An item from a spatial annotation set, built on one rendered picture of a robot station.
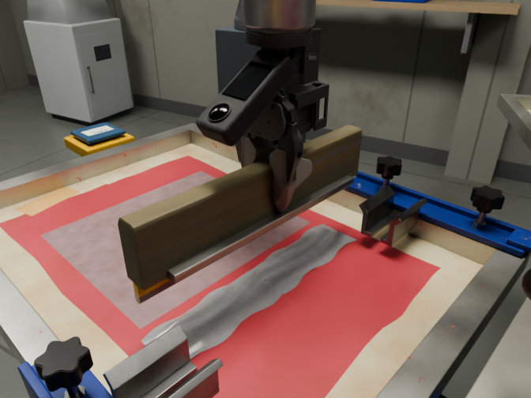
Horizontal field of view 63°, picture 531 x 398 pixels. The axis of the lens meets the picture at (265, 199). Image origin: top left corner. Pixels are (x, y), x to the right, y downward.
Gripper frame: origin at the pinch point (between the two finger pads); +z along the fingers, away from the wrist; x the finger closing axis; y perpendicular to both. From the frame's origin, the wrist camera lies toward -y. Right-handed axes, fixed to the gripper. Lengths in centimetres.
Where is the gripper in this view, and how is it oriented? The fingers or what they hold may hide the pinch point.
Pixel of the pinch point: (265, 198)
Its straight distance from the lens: 54.7
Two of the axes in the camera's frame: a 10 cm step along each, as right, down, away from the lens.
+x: -7.3, -3.4, 6.0
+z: 0.0, 8.7, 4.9
